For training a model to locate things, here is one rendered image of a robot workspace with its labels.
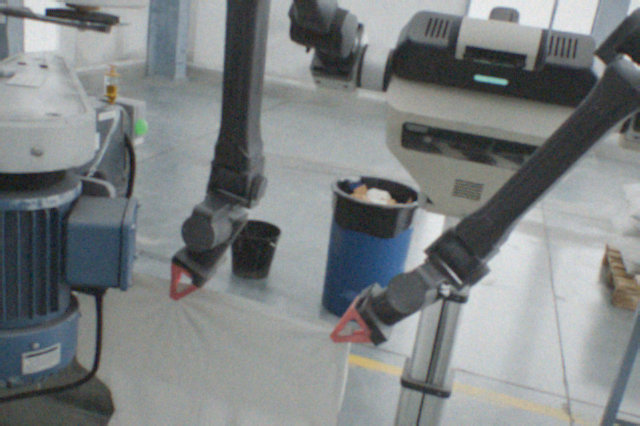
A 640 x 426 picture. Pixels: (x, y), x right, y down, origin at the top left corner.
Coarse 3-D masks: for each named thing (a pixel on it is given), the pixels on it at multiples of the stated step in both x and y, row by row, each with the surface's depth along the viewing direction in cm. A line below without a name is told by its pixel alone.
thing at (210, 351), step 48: (144, 288) 118; (144, 336) 121; (192, 336) 118; (240, 336) 115; (288, 336) 112; (144, 384) 123; (192, 384) 121; (240, 384) 117; (288, 384) 115; (336, 384) 112
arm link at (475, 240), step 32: (608, 64) 79; (608, 96) 79; (576, 128) 82; (608, 128) 80; (544, 160) 86; (576, 160) 84; (512, 192) 90; (544, 192) 88; (480, 224) 94; (512, 224) 92; (448, 256) 99; (480, 256) 96
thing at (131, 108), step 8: (120, 104) 129; (128, 104) 128; (136, 104) 129; (144, 104) 131; (128, 112) 129; (136, 112) 129; (144, 112) 132; (136, 120) 130; (144, 120) 133; (136, 144) 132
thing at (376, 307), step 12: (372, 288) 108; (384, 288) 105; (372, 300) 105; (384, 300) 103; (360, 312) 102; (372, 312) 103; (384, 312) 103; (396, 312) 103; (372, 324) 102; (384, 324) 104; (384, 336) 102
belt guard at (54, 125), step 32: (0, 64) 100; (32, 64) 103; (64, 64) 108; (0, 96) 80; (32, 96) 83; (64, 96) 85; (0, 128) 69; (32, 128) 70; (64, 128) 73; (0, 160) 70; (32, 160) 72; (64, 160) 74
